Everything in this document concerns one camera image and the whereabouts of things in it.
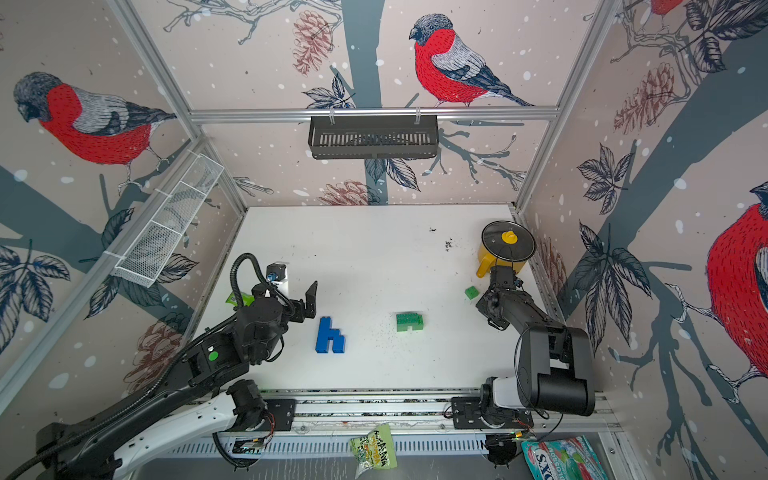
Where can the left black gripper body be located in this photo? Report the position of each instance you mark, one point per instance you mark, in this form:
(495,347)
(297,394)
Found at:
(272,345)

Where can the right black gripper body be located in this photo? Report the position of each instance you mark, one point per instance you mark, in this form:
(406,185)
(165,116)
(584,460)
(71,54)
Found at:
(484,303)

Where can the small green lego brick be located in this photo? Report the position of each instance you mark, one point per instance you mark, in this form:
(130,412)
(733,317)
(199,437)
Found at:
(471,292)

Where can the long blue lego brick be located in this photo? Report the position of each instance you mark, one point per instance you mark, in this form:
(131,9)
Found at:
(329,339)

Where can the long green lego brick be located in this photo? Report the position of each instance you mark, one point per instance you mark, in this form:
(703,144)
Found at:
(409,321)

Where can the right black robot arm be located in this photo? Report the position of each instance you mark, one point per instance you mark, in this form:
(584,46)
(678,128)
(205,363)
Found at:
(551,361)

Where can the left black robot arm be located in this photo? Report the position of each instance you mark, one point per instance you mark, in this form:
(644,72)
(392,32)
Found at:
(203,387)

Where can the green snack packet on table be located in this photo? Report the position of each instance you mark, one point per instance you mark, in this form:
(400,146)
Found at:
(247,299)

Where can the yellow pot with glass lid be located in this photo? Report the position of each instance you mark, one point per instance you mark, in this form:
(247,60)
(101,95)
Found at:
(504,243)

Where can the green snack bag front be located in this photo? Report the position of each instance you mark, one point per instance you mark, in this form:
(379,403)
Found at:
(374,451)

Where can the colourful wipes pack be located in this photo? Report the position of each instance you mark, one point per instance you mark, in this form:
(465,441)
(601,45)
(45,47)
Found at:
(566,459)

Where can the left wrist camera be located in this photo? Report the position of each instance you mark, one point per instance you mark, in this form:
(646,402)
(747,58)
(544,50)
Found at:
(277,279)

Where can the white wire mesh basket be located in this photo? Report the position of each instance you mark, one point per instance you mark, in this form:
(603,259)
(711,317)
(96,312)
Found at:
(151,257)

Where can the black wire shelf basket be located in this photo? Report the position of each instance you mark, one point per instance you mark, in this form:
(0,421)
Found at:
(373,137)

